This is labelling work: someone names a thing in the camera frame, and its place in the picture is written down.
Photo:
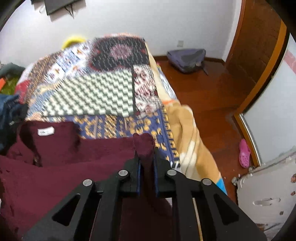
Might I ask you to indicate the brown wooden door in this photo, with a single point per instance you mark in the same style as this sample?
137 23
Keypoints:
259 41

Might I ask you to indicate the dark blue backpack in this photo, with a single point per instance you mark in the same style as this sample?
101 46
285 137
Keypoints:
188 60

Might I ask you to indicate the white storage box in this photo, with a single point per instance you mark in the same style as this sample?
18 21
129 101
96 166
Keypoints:
267 193

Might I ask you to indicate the yellow round object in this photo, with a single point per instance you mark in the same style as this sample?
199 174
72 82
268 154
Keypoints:
72 40

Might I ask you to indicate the wall mounted black monitor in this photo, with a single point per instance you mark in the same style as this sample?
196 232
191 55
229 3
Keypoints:
52 6

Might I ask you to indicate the folded black garment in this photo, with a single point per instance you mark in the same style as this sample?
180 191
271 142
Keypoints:
17 114

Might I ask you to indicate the tan fleece blanket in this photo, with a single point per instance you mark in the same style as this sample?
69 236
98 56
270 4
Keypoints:
195 160

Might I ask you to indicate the white wall socket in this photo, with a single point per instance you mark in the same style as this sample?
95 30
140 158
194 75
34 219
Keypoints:
180 44

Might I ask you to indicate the maroon button shirt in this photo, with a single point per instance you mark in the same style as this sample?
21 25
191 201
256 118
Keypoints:
49 160

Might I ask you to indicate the dark teal cushion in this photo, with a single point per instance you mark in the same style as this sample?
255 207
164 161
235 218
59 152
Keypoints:
11 69

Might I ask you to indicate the patchwork patterned quilt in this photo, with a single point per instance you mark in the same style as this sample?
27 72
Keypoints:
111 87

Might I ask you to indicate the pink croc shoe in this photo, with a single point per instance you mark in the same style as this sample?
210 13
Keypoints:
244 154

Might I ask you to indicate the folded blue sweater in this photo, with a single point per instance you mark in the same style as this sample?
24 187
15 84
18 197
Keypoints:
7 133

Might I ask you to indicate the orange box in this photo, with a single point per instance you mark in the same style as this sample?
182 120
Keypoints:
2 83

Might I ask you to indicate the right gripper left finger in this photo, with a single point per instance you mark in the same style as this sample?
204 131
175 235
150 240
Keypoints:
92 210

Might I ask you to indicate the green fuzzy cloth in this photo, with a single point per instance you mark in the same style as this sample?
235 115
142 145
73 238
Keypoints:
9 88

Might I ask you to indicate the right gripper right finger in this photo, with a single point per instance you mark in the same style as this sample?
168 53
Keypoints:
201 210

